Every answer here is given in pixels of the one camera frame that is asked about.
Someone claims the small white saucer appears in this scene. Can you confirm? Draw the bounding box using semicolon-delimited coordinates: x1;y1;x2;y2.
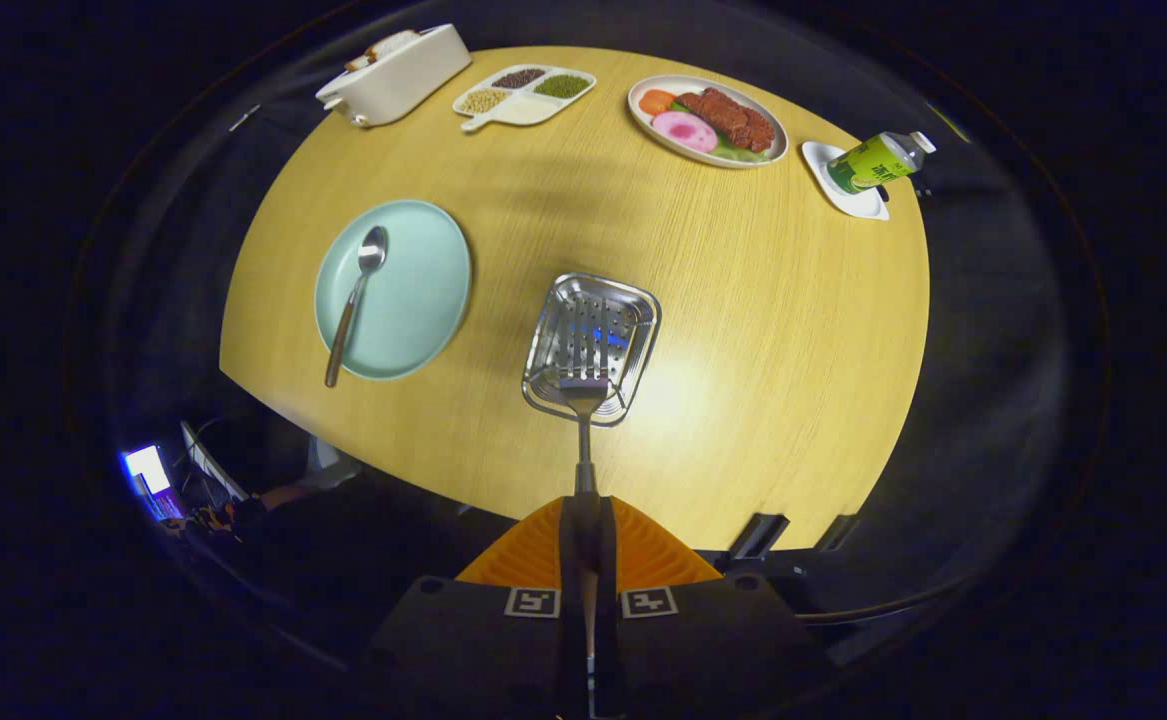
801;140;890;221

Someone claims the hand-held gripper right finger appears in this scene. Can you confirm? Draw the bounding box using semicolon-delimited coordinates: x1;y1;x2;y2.
595;495;841;720

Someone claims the white toaster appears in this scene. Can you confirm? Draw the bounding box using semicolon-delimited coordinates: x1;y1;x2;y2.
315;23;472;128

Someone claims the white divided dish with beans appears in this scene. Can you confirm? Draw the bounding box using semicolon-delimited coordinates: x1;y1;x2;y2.
452;65;597;133

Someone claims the metal wire cutlery basket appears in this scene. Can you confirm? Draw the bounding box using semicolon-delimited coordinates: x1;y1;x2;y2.
521;272;662;428

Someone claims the light blue round plate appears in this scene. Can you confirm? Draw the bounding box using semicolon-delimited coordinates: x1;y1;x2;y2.
314;199;473;382

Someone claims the pink round food slice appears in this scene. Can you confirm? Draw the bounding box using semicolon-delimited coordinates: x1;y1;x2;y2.
651;110;719;154

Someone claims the green label plastic bottle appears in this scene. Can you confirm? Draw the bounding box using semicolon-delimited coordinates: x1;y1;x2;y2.
826;130;937;196

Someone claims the brown meat piece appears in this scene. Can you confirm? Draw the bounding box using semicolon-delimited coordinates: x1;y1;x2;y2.
676;86;777;154

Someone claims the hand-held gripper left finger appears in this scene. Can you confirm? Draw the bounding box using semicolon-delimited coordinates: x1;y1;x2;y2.
363;495;586;720

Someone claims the black table bracket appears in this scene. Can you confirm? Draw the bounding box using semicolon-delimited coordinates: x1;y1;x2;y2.
728;513;790;561
813;513;859;553

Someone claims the lit computer monitor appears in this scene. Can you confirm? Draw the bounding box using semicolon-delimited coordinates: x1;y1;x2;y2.
121;445;184;521

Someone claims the white oval food plate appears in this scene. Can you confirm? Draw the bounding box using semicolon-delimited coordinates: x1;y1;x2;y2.
627;74;789;169

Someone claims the white edged screen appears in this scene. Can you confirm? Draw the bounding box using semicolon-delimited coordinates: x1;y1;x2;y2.
179;420;249;501

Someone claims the wooden handled metal spoon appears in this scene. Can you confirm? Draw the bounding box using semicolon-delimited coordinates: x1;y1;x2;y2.
324;225;389;389

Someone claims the wooden handled metal fork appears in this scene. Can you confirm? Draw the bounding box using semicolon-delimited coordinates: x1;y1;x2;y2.
555;375;612;716

